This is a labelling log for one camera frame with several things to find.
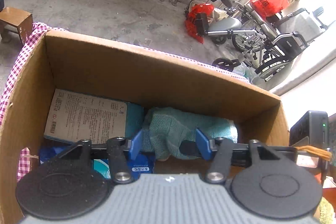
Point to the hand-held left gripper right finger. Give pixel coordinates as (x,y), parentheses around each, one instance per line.
(202,144)

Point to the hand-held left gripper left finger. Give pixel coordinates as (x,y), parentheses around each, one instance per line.
(136,142)

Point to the blue white wipes pack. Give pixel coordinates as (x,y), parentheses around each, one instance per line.
(143,169)

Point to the teal cloth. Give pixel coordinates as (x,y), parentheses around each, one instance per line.
(173,127)

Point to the teal white printed carton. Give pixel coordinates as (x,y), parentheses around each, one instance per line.
(86,116)

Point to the brown cardboard box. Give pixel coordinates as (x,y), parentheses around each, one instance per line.
(131,69)

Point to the black wheelchair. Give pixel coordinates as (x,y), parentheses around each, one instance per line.
(288,43)

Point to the grey seat wheelchair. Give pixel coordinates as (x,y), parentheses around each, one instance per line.
(223,24)

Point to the small red plastic bag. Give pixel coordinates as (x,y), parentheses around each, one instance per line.
(193,22)

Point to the large red plastic bag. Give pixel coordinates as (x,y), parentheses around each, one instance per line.
(267,2)

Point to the pink checked tablecloth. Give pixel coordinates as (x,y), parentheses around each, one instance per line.
(29,43)

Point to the small wooden stool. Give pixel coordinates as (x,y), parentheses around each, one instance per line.
(13,16)

